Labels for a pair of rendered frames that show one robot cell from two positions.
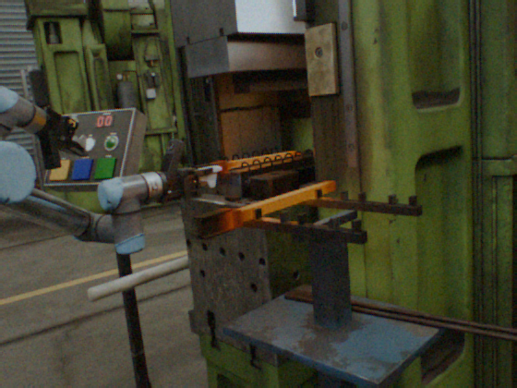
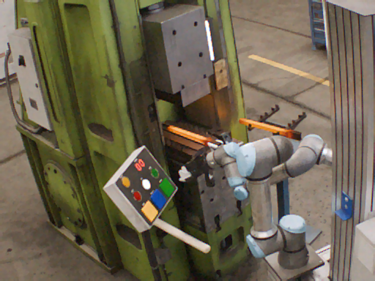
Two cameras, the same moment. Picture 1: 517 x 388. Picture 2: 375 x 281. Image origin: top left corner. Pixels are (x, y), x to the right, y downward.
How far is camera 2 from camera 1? 343 cm
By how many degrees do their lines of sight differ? 82
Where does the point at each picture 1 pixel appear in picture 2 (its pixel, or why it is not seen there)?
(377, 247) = (242, 136)
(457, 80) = not seen: hidden behind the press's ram
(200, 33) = (192, 80)
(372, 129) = (236, 93)
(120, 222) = not seen: hidden behind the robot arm
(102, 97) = not seen: outside the picture
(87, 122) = (132, 173)
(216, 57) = (202, 88)
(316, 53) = (219, 72)
